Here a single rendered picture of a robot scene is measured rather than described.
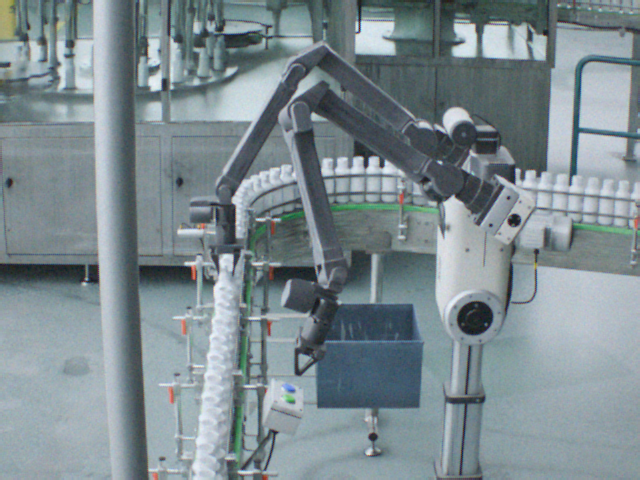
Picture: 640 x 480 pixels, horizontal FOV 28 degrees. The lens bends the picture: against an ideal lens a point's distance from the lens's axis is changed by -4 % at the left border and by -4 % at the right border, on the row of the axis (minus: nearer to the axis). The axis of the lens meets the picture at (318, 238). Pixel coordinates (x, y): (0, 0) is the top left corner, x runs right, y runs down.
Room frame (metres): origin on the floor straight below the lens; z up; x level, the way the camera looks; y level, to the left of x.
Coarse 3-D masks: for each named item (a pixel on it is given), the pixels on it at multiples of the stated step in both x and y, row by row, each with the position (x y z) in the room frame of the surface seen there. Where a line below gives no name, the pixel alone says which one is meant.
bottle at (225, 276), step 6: (222, 270) 3.46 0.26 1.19; (228, 270) 3.46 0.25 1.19; (222, 276) 3.43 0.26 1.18; (228, 276) 3.43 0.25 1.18; (222, 282) 3.43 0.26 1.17; (228, 282) 3.43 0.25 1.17; (234, 282) 3.44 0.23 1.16; (216, 288) 3.43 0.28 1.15; (234, 288) 3.43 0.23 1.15; (216, 294) 3.42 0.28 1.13; (234, 294) 3.42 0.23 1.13; (216, 300) 3.43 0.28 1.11; (234, 300) 3.42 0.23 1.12
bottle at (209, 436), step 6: (204, 432) 2.51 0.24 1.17; (210, 432) 2.51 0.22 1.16; (216, 432) 2.51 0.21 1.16; (204, 438) 2.48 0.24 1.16; (210, 438) 2.48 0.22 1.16; (216, 438) 2.49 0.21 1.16; (216, 444) 2.48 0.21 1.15; (216, 450) 2.48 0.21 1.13; (222, 450) 2.50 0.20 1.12; (216, 456) 2.47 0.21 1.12; (222, 456) 2.48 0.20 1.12; (222, 462) 2.48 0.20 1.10; (222, 468) 2.48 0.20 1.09; (222, 474) 2.48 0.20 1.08
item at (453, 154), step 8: (448, 136) 3.44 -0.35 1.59; (440, 144) 3.44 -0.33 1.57; (448, 144) 3.43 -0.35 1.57; (440, 152) 3.45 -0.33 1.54; (448, 152) 3.44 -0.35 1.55; (456, 152) 3.42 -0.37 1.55; (464, 152) 3.42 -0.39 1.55; (448, 160) 3.45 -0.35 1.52; (456, 160) 3.43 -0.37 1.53; (464, 160) 3.42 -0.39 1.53
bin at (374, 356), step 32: (352, 320) 3.85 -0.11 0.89; (384, 320) 3.85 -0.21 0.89; (416, 320) 3.73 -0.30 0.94; (352, 352) 3.54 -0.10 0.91; (384, 352) 3.54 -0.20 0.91; (416, 352) 3.55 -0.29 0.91; (320, 384) 3.54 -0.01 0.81; (352, 384) 3.54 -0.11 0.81; (384, 384) 3.54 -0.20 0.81; (416, 384) 3.55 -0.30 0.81
